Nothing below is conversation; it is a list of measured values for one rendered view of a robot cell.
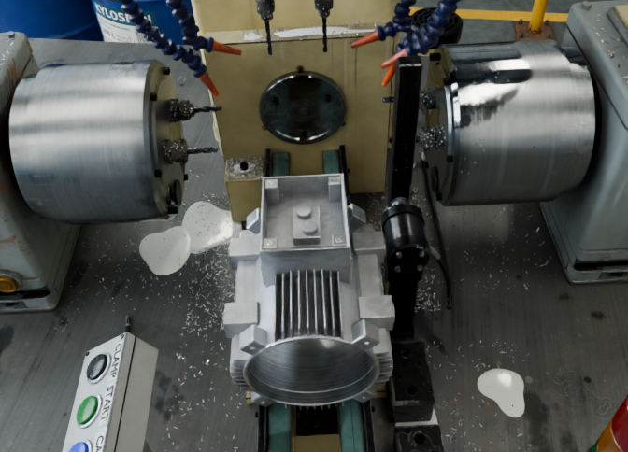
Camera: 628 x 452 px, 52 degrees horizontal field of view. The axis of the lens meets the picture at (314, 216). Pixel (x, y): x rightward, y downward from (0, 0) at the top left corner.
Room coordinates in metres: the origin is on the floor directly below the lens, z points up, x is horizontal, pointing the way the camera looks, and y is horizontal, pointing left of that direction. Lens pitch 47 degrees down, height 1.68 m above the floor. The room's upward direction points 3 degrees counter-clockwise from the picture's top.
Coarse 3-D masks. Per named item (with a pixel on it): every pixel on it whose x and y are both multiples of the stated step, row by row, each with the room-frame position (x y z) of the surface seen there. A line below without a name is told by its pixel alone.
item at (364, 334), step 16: (256, 208) 0.57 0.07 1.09; (352, 208) 0.56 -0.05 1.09; (256, 224) 0.55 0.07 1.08; (352, 224) 0.55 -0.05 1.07; (240, 336) 0.39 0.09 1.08; (256, 336) 0.38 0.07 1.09; (352, 336) 0.38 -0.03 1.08; (368, 336) 0.37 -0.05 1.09; (256, 352) 0.37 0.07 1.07; (256, 400) 0.37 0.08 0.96
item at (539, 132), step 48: (480, 48) 0.80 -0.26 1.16; (528, 48) 0.79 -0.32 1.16; (432, 96) 0.81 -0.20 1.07; (480, 96) 0.71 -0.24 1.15; (528, 96) 0.71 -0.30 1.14; (576, 96) 0.71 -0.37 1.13; (432, 144) 0.71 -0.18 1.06; (480, 144) 0.66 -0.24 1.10; (528, 144) 0.66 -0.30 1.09; (576, 144) 0.67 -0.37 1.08; (480, 192) 0.65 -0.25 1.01; (528, 192) 0.65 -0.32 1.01
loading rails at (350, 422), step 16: (272, 160) 0.88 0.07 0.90; (288, 160) 0.86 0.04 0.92; (336, 160) 0.85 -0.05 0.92; (272, 176) 0.82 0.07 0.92; (352, 400) 0.39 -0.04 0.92; (368, 400) 0.38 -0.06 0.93; (256, 416) 0.38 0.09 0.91; (272, 416) 0.37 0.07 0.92; (288, 416) 0.37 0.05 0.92; (352, 416) 0.37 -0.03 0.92; (368, 416) 0.36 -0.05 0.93; (272, 432) 0.35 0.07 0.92; (288, 432) 0.35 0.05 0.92; (352, 432) 0.34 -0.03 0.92; (368, 432) 0.34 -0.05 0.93; (272, 448) 0.33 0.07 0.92; (288, 448) 0.33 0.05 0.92; (304, 448) 0.36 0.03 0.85; (320, 448) 0.36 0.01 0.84; (336, 448) 0.36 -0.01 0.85; (352, 448) 0.32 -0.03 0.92; (368, 448) 0.32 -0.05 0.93
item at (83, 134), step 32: (64, 64) 0.83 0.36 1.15; (96, 64) 0.82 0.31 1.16; (128, 64) 0.81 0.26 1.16; (160, 64) 0.84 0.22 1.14; (32, 96) 0.75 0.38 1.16; (64, 96) 0.74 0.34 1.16; (96, 96) 0.74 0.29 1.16; (128, 96) 0.74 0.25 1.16; (160, 96) 0.78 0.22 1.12; (32, 128) 0.70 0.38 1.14; (64, 128) 0.70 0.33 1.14; (96, 128) 0.70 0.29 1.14; (128, 128) 0.70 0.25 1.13; (160, 128) 0.74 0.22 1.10; (32, 160) 0.68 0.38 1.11; (64, 160) 0.67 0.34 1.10; (96, 160) 0.67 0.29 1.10; (128, 160) 0.67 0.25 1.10; (160, 160) 0.70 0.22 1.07; (32, 192) 0.67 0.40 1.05; (64, 192) 0.66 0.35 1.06; (96, 192) 0.66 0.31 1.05; (128, 192) 0.66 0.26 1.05; (160, 192) 0.67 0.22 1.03; (64, 224) 0.68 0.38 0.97
